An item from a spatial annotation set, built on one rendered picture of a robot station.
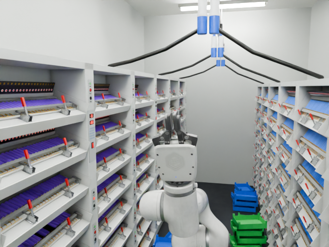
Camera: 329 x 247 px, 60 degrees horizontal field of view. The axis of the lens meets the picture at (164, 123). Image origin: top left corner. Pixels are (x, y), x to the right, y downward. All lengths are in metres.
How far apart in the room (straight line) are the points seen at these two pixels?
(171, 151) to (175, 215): 0.18
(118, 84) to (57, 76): 0.70
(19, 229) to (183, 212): 0.70
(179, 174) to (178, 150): 0.06
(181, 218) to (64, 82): 1.06
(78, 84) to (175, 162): 0.97
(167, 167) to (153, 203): 0.12
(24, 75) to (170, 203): 0.98
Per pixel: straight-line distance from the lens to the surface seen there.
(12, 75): 1.42
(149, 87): 2.86
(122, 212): 2.22
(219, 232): 1.16
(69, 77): 1.58
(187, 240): 1.19
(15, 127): 1.12
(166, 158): 0.69
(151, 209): 0.77
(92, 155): 1.61
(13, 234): 1.23
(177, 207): 0.74
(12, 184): 1.13
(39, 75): 1.56
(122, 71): 2.02
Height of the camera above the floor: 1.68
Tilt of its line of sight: 7 degrees down
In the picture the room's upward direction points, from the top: straight up
